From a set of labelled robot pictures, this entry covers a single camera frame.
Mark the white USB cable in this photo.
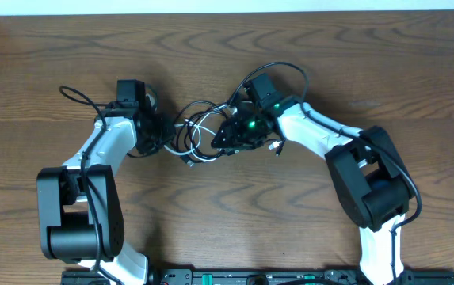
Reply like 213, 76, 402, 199
162, 103, 283, 162

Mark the black USB cable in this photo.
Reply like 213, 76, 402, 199
173, 99, 285, 167

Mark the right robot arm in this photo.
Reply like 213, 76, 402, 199
211, 74, 422, 284

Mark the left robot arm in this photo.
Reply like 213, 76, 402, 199
36, 79, 175, 284

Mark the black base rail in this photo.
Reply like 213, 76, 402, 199
60, 268, 454, 285

